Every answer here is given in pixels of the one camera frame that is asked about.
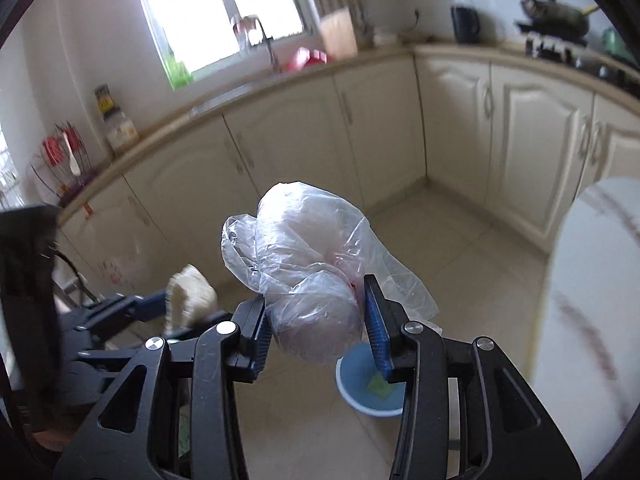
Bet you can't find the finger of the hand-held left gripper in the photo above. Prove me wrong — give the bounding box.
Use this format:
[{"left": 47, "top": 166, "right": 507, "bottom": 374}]
[
  {"left": 162, "top": 310, "right": 236, "bottom": 343},
  {"left": 75, "top": 290, "right": 168, "bottom": 341}
]

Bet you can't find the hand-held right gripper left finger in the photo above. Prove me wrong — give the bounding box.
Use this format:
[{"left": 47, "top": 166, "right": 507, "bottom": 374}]
[{"left": 52, "top": 296, "right": 273, "bottom": 480}]

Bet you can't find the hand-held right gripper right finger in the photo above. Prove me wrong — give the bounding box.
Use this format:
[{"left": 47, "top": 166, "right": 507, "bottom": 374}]
[{"left": 362, "top": 274, "right": 583, "bottom": 480}]

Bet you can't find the blue plastic bucket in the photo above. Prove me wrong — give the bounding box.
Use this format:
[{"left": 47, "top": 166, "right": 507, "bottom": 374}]
[{"left": 335, "top": 342, "right": 407, "bottom": 418}]

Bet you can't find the clear plastic bag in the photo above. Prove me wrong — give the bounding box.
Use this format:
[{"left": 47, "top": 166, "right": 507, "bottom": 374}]
[{"left": 221, "top": 180, "right": 441, "bottom": 366}]

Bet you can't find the beige kitchen countertop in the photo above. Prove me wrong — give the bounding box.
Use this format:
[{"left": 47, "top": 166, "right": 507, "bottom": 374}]
[{"left": 55, "top": 40, "right": 640, "bottom": 226}]

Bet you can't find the large bottle with yellow label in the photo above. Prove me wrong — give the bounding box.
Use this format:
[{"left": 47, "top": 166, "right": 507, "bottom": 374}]
[{"left": 93, "top": 84, "right": 139, "bottom": 155}]

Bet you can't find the white marble round table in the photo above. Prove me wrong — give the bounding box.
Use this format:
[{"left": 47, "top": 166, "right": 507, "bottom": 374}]
[{"left": 532, "top": 177, "right": 640, "bottom": 463}]

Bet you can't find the red plastic basin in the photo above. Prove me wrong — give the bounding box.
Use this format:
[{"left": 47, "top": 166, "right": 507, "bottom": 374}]
[{"left": 284, "top": 46, "right": 334, "bottom": 72}]

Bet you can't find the stack of white bowls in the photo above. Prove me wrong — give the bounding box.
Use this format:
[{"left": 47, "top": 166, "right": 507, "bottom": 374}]
[{"left": 371, "top": 26, "right": 402, "bottom": 49}]

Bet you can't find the metal sink faucet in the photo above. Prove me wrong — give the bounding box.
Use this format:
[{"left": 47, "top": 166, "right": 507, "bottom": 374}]
[{"left": 231, "top": 14, "right": 281, "bottom": 70}]

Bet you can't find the wooden cutting board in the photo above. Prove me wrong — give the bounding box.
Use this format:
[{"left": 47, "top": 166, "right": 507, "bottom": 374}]
[{"left": 319, "top": 6, "right": 359, "bottom": 59}]

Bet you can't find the kitchen window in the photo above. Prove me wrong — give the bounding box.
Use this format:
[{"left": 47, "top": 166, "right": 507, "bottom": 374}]
[{"left": 132, "top": 0, "right": 321, "bottom": 86}]

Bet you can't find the black electric kettle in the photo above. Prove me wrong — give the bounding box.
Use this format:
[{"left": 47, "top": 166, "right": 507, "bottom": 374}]
[{"left": 451, "top": 5, "right": 482, "bottom": 44}]

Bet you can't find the black glass gas hob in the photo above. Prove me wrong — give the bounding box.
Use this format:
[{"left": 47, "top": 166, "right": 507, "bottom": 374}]
[{"left": 517, "top": 20, "right": 640, "bottom": 88}]

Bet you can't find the wire utensil rack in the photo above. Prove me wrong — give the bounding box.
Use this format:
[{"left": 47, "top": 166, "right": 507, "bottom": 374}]
[{"left": 29, "top": 121, "right": 94, "bottom": 207}]

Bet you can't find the dark wok with handle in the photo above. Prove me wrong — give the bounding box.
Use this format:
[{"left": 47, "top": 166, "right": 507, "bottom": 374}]
[{"left": 500, "top": 0, "right": 601, "bottom": 37}]

